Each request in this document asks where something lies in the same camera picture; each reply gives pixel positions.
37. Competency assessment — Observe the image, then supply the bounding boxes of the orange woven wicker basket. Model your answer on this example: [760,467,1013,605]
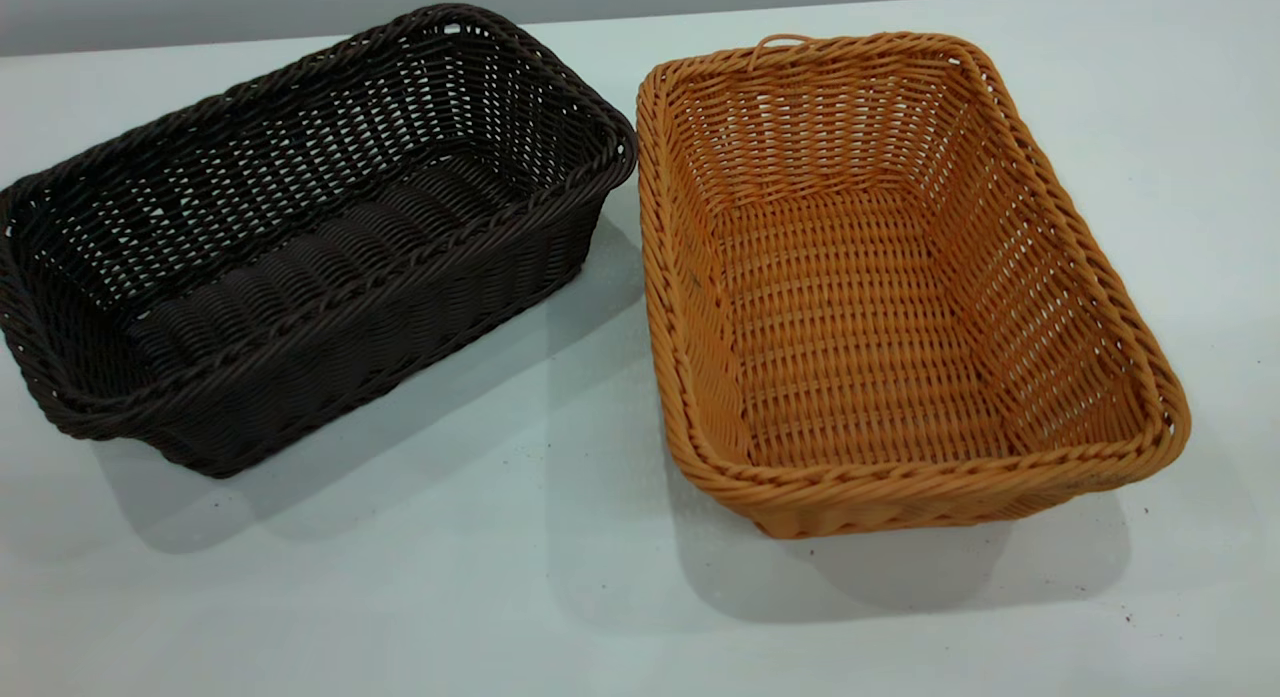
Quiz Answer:
[636,32,1193,540]

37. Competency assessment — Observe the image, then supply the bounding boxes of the black woven wicker basket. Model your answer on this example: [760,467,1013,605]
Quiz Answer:
[0,2,639,479]

